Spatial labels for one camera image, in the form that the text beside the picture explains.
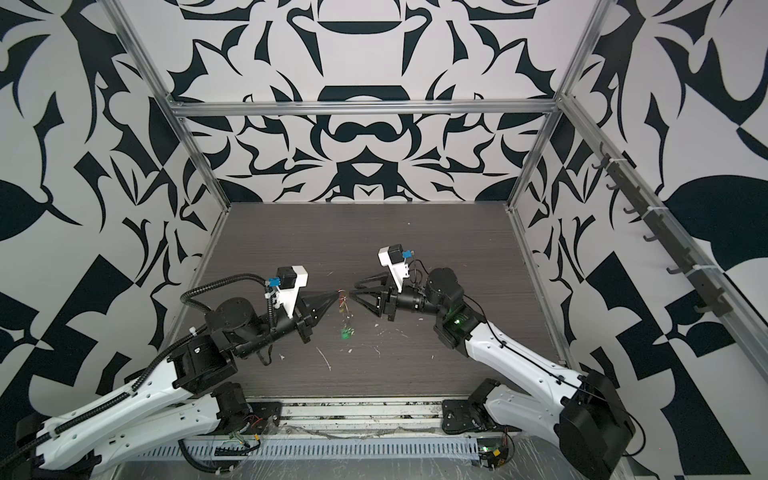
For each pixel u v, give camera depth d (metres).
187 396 0.48
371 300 0.63
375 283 0.66
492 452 0.71
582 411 0.40
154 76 0.84
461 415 0.74
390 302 0.59
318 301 0.59
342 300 0.63
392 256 0.59
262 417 0.73
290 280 0.52
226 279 0.43
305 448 0.65
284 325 0.55
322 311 0.60
